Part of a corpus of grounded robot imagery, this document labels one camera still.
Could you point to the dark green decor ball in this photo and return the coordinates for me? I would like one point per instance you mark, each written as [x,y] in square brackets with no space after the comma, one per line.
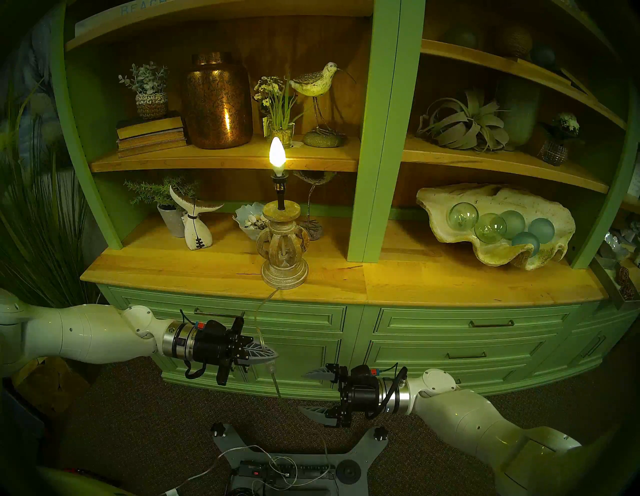
[460,37]

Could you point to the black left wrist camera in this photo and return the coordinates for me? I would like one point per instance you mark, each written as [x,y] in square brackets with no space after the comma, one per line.
[215,327]

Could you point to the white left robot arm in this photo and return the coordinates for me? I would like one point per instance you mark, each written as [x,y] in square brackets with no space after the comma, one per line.
[85,332]

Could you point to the old yellow hardcover book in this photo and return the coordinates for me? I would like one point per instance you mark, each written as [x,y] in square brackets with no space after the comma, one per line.
[150,127]

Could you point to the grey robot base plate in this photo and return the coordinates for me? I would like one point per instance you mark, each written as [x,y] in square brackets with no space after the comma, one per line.
[367,445]

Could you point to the green wooden shelf cabinet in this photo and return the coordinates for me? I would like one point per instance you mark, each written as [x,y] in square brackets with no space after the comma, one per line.
[430,280]

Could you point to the brown woven decor ball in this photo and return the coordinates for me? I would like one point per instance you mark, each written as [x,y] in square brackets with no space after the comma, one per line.
[515,41]

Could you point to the plant in woven pot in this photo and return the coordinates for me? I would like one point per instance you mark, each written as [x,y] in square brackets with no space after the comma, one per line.
[151,105]

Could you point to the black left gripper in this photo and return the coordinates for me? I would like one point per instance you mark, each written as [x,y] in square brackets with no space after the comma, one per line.
[217,349]

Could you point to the white beach sign board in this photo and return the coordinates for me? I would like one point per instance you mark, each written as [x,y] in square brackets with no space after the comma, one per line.
[100,20]

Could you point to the tall grass in basket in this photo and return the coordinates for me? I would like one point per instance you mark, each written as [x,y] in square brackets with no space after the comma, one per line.
[45,240]

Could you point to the brown bird figurine on stone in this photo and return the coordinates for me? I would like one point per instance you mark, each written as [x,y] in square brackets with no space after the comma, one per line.
[315,176]

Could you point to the white speckled bird figurine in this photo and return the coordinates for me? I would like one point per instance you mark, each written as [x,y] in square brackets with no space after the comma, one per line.
[315,82]

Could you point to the pale blue shell bowl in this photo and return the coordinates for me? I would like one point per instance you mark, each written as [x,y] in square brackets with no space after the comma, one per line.
[247,215]

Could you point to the old brown book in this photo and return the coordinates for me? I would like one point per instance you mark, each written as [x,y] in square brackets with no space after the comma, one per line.
[155,140]
[155,150]

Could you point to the white whale tail figurine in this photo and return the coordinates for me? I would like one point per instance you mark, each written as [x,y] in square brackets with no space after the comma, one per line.
[197,235]

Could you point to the giant clam shell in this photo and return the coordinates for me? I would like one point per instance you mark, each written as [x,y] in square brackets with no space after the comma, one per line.
[495,257]

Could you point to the green herb in grey pot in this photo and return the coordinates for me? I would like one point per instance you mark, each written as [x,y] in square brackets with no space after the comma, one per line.
[172,220]

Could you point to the dark teal decor ball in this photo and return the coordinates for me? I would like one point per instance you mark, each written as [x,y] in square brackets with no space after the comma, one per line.
[542,56]

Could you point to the black base knob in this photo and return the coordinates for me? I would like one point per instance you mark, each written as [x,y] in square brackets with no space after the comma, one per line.
[217,429]
[380,433]

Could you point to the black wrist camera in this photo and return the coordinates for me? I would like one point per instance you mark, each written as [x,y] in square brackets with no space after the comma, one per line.
[215,327]
[363,375]

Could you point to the frosted teal glass ball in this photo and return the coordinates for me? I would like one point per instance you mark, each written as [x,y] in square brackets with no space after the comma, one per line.
[526,242]
[542,230]
[515,222]

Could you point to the small plant in glass pot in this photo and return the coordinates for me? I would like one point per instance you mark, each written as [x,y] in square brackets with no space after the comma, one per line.
[554,152]

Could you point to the clear green glass ball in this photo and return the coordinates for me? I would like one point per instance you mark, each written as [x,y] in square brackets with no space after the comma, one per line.
[463,216]
[490,228]

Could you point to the black power strip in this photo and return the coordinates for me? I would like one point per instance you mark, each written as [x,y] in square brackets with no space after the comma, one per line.
[260,472]

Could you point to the flowers in glass vase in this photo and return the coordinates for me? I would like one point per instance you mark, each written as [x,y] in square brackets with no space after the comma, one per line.
[281,135]

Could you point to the grey air plant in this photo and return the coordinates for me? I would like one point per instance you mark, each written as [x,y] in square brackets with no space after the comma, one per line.
[465,127]

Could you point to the dark wooden crate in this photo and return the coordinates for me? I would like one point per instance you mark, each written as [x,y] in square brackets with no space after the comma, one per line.
[607,282]

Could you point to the candle shaped light bulb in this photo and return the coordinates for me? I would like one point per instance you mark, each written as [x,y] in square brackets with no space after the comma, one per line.
[277,155]

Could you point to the wooden log side table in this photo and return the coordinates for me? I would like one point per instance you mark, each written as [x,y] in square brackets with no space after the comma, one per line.
[45,385]

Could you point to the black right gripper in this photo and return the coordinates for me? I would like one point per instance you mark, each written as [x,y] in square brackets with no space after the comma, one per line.
[362,397]

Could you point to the carved wooden table lamp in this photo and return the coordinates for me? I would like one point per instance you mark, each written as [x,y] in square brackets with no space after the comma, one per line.
[284,272]

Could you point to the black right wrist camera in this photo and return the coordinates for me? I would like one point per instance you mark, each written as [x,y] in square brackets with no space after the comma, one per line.
[363,375]

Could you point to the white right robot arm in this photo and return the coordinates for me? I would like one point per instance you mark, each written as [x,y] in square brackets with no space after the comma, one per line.
[475,425]

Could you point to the large copper vase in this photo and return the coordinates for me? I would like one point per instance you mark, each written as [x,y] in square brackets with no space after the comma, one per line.
[215,110]

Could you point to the pale green ceramic vase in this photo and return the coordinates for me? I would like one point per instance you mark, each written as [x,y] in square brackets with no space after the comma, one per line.
[522,115]

